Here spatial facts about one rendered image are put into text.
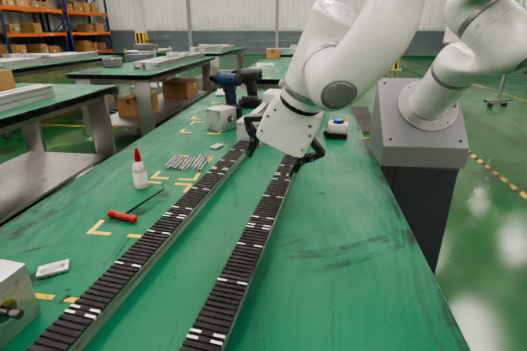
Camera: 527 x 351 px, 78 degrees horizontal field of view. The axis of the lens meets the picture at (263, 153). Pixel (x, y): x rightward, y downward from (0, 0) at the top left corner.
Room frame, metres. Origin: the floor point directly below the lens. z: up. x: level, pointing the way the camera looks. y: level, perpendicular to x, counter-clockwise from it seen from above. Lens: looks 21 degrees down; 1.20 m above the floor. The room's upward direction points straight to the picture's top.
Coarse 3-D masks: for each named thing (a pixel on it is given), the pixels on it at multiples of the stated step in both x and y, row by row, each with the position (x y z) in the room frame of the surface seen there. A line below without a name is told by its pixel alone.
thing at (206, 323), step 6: (198, 318) 0.35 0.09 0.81; (204, 318) 0.35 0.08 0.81; (198, 324) 0.34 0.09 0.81; (204, 324) 0.34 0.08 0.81; (210, 324) 0.34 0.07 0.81; (216, 324) 0.34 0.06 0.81; (222, 324) 0.34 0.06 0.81; (228, 324) 0.34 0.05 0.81; (204, 330) 0.33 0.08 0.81; (210, 330) 0.33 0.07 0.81; (216, 330) 0.33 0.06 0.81; (222, 330) 0.33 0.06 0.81; (228, 330) 0.33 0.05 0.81
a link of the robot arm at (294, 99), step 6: (282, 84) 0.55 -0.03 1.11; (282, 90) 0.55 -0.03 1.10; (288, 90) 0.53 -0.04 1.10; (282, 96) 0.54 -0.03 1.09; (288, 96) 0.53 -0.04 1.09; (294, 96) 0.53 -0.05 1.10; (300, 96) 0.52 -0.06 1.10; (288, 102) 0.53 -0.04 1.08; (294, 102) 0.53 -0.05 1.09; (300, 102) 0.52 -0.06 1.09; (306, 102) 0.52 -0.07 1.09; (312, 102) 0.52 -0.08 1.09; (300, 108) 0.53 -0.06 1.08; (306, 108) 0.53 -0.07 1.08; (312, 108) 0.53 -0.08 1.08; (318, 108) 0.53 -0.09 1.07
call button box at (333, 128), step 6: (330, 120) 1.34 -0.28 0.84; (330, 126) 1.28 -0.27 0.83; (336, 126) 1.27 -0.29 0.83; (342, 126) 1.26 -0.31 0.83; (324, 132) 1.31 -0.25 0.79; (330, 132) 1.28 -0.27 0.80; (336, 132) 1.27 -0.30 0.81; (342, 132) 1.26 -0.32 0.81; (330, 138) 1.28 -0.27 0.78; (336, 138) 1.27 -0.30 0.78; (342, 138) 1.26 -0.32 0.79
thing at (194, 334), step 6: (192, 330) 0.33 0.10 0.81; (198, 330) 0.33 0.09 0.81; (186, 336) 0.32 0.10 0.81; (192, 336) 0.32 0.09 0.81; (198, 336) 0.32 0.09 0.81; (204, 336) 0.32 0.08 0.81; (210, 336) 0.32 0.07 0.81; (216, 336) 0.32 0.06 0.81; (222, 336) 0.32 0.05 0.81; (198, 342) 0.31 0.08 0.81; (204, 342) 0.31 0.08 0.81; (210, 342) 0.31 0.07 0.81; (216, 342) 0.31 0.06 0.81; (222, 342) 0.31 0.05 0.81
